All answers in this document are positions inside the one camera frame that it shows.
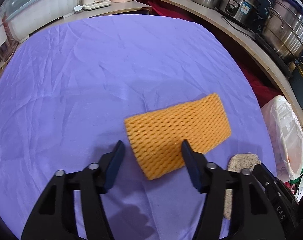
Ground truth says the white power plug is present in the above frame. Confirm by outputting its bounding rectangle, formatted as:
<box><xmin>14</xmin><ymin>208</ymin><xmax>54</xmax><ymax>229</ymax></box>
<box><xmin>73</xmin><ymin>5</ymin><xmax>83</xmax><ymax>13</ymax></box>

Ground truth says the white dish drainer with lid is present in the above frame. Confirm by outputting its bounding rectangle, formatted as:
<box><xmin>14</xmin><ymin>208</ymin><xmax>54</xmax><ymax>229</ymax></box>
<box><xmin>5</xmin><ymin>0</ymin><xmax>79</xmax><ymax>43</ymax></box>

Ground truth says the white bag lined trash bin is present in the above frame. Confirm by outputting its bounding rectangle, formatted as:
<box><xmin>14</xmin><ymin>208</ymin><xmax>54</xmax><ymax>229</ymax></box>
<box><xmin>261</xmin><ymin>95</ymin><xmax>303</xmax><ymax>182</ymax></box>

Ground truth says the white blender cup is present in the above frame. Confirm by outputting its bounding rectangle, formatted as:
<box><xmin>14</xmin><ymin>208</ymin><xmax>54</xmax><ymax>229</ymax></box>
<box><xmin>0</xmin><ymin>18</ymin><xmax>13</xmax><ymax>62</ymax></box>

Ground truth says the grey cork piece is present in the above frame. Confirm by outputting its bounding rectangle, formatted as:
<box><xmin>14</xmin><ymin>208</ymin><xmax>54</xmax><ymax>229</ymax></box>
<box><xmin>224</xmin><ymin>153</ymin><xmax>261</xmax><ymax>220</ymax></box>

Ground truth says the purple tablecloth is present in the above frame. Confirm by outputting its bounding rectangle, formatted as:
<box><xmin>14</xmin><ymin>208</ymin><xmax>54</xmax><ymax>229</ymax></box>
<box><xmin>0</xmin><ymin>15</ymin><xmax>276</xmax><ymax>239</ymax></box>

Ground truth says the large steel steamer pot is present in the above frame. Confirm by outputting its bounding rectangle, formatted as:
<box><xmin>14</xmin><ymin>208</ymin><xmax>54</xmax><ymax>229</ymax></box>
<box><xmin>262</xmin><ymin>0</ymin><xmax>303</xmax><ymax>63</ymax></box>

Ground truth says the orange foam fruit net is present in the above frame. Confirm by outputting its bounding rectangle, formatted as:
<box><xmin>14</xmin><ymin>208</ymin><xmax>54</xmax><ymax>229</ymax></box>
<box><xmin>124</xmin><ymin>93</ymin><xmax>231</xmax><ymax>180</ymax></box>

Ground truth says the black induction cooker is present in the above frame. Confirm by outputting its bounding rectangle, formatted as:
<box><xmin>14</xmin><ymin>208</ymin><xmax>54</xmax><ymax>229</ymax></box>
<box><xmin>254</xmin><ymin>33</ymin><xmax>292</xmax><ymax>79</ymax></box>

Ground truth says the dark red cloth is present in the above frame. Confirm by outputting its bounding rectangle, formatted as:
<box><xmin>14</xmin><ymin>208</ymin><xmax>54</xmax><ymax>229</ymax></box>
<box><xmin>137</xmin><ymin>0</ymin><xmax>283</xmax><ymax>107</ymax></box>

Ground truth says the silver rice cooker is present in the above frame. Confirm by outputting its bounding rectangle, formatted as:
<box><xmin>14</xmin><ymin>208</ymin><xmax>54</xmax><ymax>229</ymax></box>
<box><xmin>218</xmin><ymin>0</ymin><xmax>260</xmax><ymax>27</ymax></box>

